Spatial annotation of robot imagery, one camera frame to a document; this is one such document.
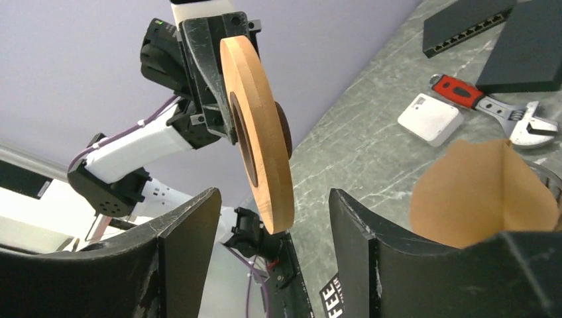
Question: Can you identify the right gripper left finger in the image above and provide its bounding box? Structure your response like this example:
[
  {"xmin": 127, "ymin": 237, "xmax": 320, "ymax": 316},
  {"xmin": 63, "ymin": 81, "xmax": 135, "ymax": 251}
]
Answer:
[{"xmin": 1, "ymin": 187, "xmax": 221, "ymax": 317}]

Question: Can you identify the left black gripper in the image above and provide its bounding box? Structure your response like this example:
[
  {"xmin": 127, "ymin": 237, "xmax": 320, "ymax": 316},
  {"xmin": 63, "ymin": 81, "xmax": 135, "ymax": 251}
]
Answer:
[{"xmin": 140, "ymin": 1, "xmax": 262, "ymax": 149}]

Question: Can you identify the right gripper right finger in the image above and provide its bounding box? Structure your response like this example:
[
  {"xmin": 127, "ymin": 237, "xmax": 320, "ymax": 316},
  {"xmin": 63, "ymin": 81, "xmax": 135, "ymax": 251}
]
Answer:
[{"xmin": 329, "ymin": 189, "xmax": 561, "ymax": 317}]

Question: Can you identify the brown paper coffee filter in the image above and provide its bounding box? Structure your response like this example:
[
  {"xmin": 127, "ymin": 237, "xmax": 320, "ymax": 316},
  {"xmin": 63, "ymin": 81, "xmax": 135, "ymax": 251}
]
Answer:
[{"xmin": 409, "ymin": 139, "xmax": 561, "ymax": 248}]

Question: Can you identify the grey ribbed glass dripper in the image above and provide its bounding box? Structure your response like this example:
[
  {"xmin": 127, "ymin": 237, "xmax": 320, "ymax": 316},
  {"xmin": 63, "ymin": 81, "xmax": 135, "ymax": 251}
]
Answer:
[{"xmin": 526, "ymin": 160, "xmax": 561, "ymax": 232}]

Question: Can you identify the wooden dripper ring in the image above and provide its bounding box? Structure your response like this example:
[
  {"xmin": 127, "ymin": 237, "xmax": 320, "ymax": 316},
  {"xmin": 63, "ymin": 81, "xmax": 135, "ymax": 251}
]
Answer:
[{"xmin": 219, "ymin": 35, "xmax": 295, "ymax": 236}]

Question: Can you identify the orange coffee filter box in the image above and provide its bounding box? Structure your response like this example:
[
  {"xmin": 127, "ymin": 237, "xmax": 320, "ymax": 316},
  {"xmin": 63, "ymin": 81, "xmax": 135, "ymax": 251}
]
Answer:
[{"xmin": 319, "ymin": 273, "xmax": 345, "ymax": 318}]

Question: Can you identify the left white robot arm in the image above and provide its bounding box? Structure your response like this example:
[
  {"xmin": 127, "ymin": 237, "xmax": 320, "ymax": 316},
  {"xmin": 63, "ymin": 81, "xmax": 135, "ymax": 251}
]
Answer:
[{"xmin": 67, "ymin": 1, "xmax": 256, "ymax": 217}]

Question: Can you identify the white square adapter box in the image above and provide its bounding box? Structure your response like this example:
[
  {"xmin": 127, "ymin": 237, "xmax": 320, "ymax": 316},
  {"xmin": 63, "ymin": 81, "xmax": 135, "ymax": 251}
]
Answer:
[{"xmin": 397, "ymin": 93, "xmax": 464, "ymax": 147}]

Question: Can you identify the black flat box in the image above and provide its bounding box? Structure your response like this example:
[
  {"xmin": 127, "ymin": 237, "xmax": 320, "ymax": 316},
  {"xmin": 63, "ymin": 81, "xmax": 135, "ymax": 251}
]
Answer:
[{"xmin": 476, "ymin": 0, "xmax": 561, "ymax": 93}]

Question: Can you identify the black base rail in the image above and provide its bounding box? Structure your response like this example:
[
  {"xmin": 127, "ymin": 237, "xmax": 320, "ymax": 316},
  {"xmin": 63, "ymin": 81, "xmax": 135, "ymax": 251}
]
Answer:
[{"xmin": 219, "ymin": 206, "xmax": 315, "ymax": 318}]

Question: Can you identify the red handled adjustable wrench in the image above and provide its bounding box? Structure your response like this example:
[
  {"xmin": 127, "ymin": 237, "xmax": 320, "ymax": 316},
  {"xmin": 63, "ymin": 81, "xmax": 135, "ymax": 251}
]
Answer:
[{"xmin": 429, "ymin": 74, "xmax": 559, "ymax": 149}]

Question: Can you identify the black network switch box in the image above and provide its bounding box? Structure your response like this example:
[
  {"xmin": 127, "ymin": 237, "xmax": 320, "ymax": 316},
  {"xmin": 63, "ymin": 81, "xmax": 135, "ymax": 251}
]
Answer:
[{"xmin": 422, "ymin": 0, "xmax": 517, "ymax": 58}]

